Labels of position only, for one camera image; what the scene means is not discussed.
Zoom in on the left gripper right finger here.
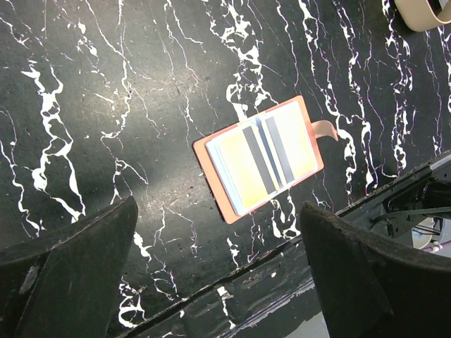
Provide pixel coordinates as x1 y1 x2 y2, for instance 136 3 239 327
299 203 450 337

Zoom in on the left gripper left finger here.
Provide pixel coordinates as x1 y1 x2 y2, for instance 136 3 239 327
1 196 138 337

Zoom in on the pink leather card holder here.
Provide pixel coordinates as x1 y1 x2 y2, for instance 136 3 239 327
193 96 338 224

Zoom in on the beige oval card tray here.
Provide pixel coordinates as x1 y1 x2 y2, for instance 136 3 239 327
394 0 450 32

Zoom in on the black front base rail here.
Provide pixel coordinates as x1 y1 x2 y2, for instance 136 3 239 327
127 155 450 337

